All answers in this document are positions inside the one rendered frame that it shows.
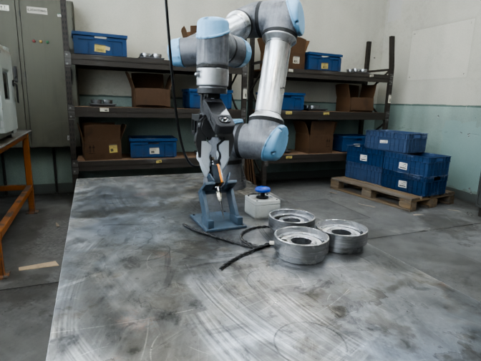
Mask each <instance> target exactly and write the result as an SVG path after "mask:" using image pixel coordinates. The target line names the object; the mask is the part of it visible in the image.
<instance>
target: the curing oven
mask: <svg viewBox="0 0 481 361"><path fill-rule="evenodd" d="M15 85H16V98H17V103H19V91H18V84H17V83H15V81H14V80H13V73H12V65H11V53H9V49H8V48H7V47H3V46H1V45H0V139H2V138H5V137H7V138H11V137H12V136H11V134H14V133H17V130H16V129H18V124H17V116H16V103H15V102H16V98H15V94H14V87H15Z"/></svg>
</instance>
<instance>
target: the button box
mask: <svg viewBox="0 0 481 361"><path fill-rule="evenodd" d="M280 204H281V200H279V199H277V198H275V197H273V196H272V195H270V194H265V196H264V197H261V195H260V194H259V195H249V196H245V212H246V213H247V214H248V215H250V216H252V217H253V218H254V219H260V218H268V215H269V213H270V212H271V211H274V210H277V209H280Z"/></svg>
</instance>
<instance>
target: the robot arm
mask: <svg viewBox="0 0 481 361"><path fill-rule="evenodd" d="M304 31H305V19H304V12H303V7H302V4H301V2H300V1H299V0H269V1H255V2H253V3H249V4H246V5H245V6H242V7H240V8H238V9H236V10H234V11H232V12H230V13H229V14H228V15H227V17H226V18H225V19H224V18H221V17H216V16H207V17H203V18H200V19H199V20H198V23H197V33H195V34H193V35H190V36H189V37H186V38H181V37H179V38H177V39H172V40H171V41H170V42H171V51H172V60H173V66H175V67H184V68H186V67H197V72H195V77H197V86H199V87H198V91H197V93H198V95H200V112H199V113H198V114H192V135H194V136H195V137H194V142H195V147H196V150H197V155H196V157H197V160H198V162H199V163H200V167H201V170H202V172H203V174H204V179H203V184H204V182H208V179H207V178H206V177H207V176H208V174H209V173H210V158H209V155H212V156H213V157H214V158H215V160H214V161H213V162H214V165H216V164H219V165H220V166H221V170H222V174H223V180H224V181H225V180H226V176H227V174H229V172H230V179H229V180H230V181H231V180H237V183H236V185H235V186H234V187H233V190H234V191H238V190H242V189H244V188H246V177H245V174H244V171H243V166H242V158H245V159H253V160H263V161H268V160H269V161H276V160H278V159H280V158H281V156H282V155H283V154H284V152H285V149H286V146H287V143H288V128H287V127H286V126H285V125H284V121H283V119H282V118H281V108H282V104H283V95H284V90H285V85H286V76H287V71H288V63H289V57H290V53H291V48H292V47H293V46H294V45H295V44H296V41H297V37H300V36H303V34H304ZM248 38H262V40H263V41H264V43H265V44H266V46H265V51H264V55H263V64H262V69H261V78H260V82H259V87H258V96H257V100H256V108H255V112H254V113H253V114H252V115H250V117H249V121H248V124H247V123H243V119H235V120H233V119H232V117H231V116H230V114H229V112H228V110H227V108H226V107H225V105H224V103H223V101H222V100H221V99H220V94H227V89H226V87H227V86H228V67H233V68H238V67H244V66H246V65H247V64H248V63H249V61H250V59H251V55H252V51H251V46H250V44H249V43H248V42H247V41H246V40H244V39H248ZM193 120H194V130H193ZM206 138H207V140H208V142H207V141H206Z"/></svg>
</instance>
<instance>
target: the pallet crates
mask: <svg viewBox="0 0 481 361"><path fill-rule="evenodd" d="M427 134H429V133H415V132H407V131H398V130H366V135H365V136H366V137H365V144H358V145H360V147H357V146H355V145H348V146H347V154H346V165H345V166H346V172H345V176H342V177H333V178H331V187H330V188H332V189H335V190H338V191H342V192H345V193H349V194H351V195H354V196H358V197H361V198H365V199H368V200H371V201H375V202H378V203H382V204H385V205H388V206H391V207H395V208H398V209H402V210H404V211H408V212H412V211H416V210H415V209H416V207H417V205H418V206H423V207H425V208H434V207H436V206H437V202H440V203H446V204H453V203H454V202H453V201H454V199H455V197H454V196H453V195H454V193H455V192H454V191H449V190H446V185H447V181H448V180H447V178H448V171H449V166H450V162H451V161H450V159H451V156H449V155H440V154H434V153H425V148H426V143H427V139H428V138H427ZM344 183H348V186H351V187H354V188H358V189H361V190H362V191H361V193H358V192H356V191H351V190H348V189H345V188H344ZM377 194H379V195H382V196H386V197H390V198H394V199H397V200H399V204H398V203H393V202H390V201H385V200H383V199H380V198H376V195H377Z"/></svg>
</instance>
